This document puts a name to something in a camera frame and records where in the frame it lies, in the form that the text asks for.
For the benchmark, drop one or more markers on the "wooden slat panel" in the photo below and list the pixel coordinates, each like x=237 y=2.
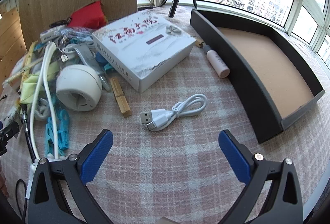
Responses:
x=11 y=40

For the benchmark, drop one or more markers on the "white round plastic device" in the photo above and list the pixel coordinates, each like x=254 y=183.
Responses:
x=77 y=84

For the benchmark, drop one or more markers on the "blue clothespin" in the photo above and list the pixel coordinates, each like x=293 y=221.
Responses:
x=51 y=136
x=63 y=131

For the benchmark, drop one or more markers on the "dark grey tray container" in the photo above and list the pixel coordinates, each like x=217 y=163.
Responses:
x=257 y=58

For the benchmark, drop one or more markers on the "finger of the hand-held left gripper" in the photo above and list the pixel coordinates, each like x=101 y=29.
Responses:
x=7 y=132

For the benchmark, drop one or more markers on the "pink bottle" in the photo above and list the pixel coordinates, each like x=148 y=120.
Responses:
x=216 y=64

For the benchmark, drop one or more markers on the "chrome metal clip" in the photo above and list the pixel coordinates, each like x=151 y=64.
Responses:
x=87 y=58

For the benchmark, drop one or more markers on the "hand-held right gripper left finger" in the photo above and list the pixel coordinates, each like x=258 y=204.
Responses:
x=96 y=154

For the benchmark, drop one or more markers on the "white gooseneck holder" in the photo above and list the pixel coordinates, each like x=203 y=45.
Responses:
x=50 y=48

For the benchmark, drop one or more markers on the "white star print tissue pack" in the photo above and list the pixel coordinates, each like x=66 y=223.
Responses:
x=50 y=34

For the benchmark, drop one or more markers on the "white printed cardboard box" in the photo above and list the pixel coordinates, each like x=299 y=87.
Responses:
x=134 y=40

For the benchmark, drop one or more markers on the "yellow-green cloth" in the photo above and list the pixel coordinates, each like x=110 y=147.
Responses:
x=28 y=84

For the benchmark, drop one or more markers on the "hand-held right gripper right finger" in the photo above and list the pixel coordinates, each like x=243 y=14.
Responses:
x=234 y=157

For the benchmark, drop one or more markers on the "red fabric pouch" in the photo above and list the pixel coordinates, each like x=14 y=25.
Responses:
x=87 y=16

